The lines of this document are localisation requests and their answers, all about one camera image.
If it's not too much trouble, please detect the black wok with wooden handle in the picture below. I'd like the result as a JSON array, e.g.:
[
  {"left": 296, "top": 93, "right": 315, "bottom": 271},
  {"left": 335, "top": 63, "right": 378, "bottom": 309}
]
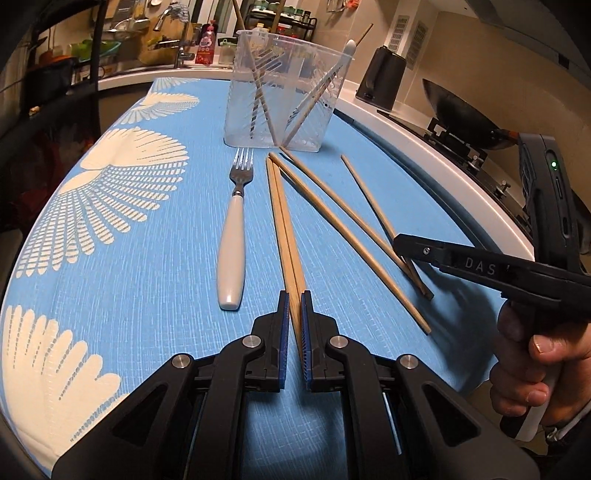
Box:
[{"left": 422, "top": 78, "right": 522, "bottom": 151}]

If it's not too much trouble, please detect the clear plastic utensil holder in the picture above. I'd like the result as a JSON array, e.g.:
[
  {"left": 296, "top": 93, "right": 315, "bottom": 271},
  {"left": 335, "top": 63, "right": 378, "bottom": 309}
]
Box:
[{"left": 223, "top": 30, "right": 356, "bottom": 153}]

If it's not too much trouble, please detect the green bowl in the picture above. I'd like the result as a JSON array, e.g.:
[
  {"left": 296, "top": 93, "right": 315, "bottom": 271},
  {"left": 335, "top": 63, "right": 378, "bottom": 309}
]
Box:
[{"left": 69, "top": 40, "right": 122, "bottom": 64}]

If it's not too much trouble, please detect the person's right hand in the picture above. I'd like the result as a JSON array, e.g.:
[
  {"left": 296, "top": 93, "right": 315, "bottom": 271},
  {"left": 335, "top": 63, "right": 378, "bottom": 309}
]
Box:
[{"left": 488, "top": 305, "right": 591, "bottom": 431}]

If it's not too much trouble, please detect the black electric kettle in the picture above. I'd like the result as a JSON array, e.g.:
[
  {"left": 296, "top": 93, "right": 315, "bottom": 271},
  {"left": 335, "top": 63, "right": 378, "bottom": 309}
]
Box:
[{"left": 355, "top": 45, "right": 407, "bottom": 112}]

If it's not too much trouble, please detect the black wok support grate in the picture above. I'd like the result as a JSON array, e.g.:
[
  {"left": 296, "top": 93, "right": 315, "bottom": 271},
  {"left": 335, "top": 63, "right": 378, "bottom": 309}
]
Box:
[{"left": 427, "top": 116, "right": 485, "bottom": 160}]

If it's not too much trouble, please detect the white-handled metal fork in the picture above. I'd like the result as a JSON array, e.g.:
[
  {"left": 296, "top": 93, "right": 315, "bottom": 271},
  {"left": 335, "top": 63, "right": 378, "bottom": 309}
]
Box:
[{"left": 216, "top": 146, "right": 255, "bottom": 311}]

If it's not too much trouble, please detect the wooden chopstick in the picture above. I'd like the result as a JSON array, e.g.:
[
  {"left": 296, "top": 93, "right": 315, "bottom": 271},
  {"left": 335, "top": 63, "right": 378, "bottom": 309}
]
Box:
[
  {"left": 249, "top": 0, "right": 282, "bottom": 139},
  {"left": 265, "top": 156, "right": 301, "bottom": 361},
  {"left": 340, "top": 154, "right": 423, "bottom": 289},
  {"left": 279, "top": 146, "right": 435, "bottom": 301},
  {"left": 269, "top": 151, "right": 433, "bottom": 335},
  {"left": 271, "top": 161, "right": 309, "bottom": 368},
  {"left": 283, "top": 23, "right": 374, "bottom": 147},
  {"left": 231, "top": 0, "right": 280, "bottom": 147}
]

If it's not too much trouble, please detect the black spice rack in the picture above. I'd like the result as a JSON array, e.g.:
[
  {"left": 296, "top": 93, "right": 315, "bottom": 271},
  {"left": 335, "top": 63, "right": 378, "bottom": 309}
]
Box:
[{"left": 244, "top": 0, "right": 320, "bottom": 43}]

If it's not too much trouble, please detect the pink bottle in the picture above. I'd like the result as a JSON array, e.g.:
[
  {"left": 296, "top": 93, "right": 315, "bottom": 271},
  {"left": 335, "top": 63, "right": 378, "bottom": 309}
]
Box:
[{"left": 195, "top": 20, "right": 221, "bottom": 66}]

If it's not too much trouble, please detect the wall vent grille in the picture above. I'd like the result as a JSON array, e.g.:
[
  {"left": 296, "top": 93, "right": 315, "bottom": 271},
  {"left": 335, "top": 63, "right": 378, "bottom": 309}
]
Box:
[
  {"left": 412, "top": 21, "right": 428, "bottom": 62},
  {"left": 392, "top": 16, "right": 410, "bottom": 52}
]

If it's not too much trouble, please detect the metal kitchen faucet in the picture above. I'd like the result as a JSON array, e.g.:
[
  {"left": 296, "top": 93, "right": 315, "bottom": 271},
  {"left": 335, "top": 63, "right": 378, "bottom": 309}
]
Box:
[{"left": 154, "top": 4, "right": 195, "bottom": 71}]

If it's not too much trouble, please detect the black glass gas cooktop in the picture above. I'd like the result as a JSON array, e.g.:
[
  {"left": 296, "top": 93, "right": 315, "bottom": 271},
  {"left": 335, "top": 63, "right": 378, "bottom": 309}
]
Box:
[{"left": 378, "top": 108, "right": 537, "bottom": 234}]

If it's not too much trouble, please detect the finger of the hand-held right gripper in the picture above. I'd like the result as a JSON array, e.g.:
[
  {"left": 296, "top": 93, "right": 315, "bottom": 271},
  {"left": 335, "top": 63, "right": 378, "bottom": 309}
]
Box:
[{"left": 392, "top": 233, "right": 509, "bottom": 297}]

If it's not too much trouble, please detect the range hood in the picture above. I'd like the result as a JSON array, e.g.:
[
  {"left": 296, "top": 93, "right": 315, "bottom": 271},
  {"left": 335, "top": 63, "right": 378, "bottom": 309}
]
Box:
[{"left": 462, "top": 0, "right": 591, "bottom": 71}]

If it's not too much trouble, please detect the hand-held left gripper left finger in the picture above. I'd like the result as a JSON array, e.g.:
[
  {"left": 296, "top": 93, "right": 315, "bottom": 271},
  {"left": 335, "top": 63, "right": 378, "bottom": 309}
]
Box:
[{"left": 50, "top": 290, "right": 291, "bottom": 480}]

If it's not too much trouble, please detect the blue patterned table mat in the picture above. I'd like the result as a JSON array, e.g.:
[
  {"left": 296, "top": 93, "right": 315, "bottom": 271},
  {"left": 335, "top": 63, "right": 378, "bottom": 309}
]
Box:
[{"left": 0, "top": 76, "right": 482, "bottom": 468}]

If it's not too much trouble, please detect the row of spice jars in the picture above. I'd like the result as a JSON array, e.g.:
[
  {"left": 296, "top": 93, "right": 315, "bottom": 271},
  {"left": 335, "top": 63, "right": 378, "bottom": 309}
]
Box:
[{"left": 252, "top": 0, "right": 311, "bottom": 17}]

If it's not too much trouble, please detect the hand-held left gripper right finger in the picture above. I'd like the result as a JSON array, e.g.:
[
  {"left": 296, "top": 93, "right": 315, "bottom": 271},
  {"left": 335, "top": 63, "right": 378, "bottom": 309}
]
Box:
[{"left": 301, "top": 291, "right": 542, "bottom": 480}]

